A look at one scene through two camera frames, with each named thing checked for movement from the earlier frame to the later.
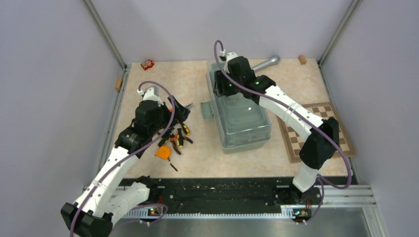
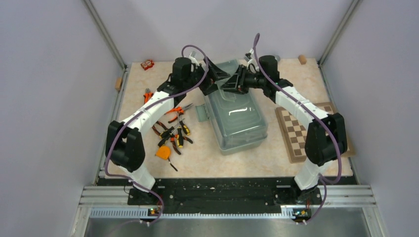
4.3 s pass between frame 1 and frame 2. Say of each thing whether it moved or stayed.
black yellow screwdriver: stayed
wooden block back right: stayed
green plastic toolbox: moved
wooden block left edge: stayed
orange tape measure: stayed
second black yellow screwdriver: stayed
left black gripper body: moved
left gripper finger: moved
